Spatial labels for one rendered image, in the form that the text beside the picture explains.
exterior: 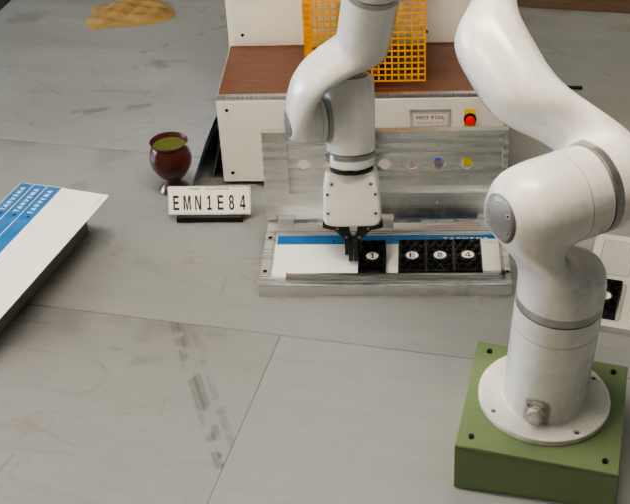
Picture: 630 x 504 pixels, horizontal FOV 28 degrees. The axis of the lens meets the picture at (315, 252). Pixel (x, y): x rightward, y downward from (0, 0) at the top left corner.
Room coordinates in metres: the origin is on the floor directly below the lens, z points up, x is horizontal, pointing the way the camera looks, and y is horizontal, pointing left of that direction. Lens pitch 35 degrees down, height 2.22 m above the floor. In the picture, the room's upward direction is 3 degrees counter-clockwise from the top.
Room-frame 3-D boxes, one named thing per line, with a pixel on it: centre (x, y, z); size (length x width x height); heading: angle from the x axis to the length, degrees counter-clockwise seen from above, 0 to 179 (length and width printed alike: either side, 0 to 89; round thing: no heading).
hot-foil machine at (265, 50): (2.30, -0.22, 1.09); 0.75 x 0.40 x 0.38; 85
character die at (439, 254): (1.81, -0.22, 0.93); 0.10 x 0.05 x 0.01; 174
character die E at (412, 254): (1.81, -0.17, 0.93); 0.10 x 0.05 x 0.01; 174
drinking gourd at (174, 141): (2.14, 0.27, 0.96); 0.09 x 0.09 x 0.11
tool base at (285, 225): (1.85, -0.13, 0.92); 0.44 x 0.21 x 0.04; 85
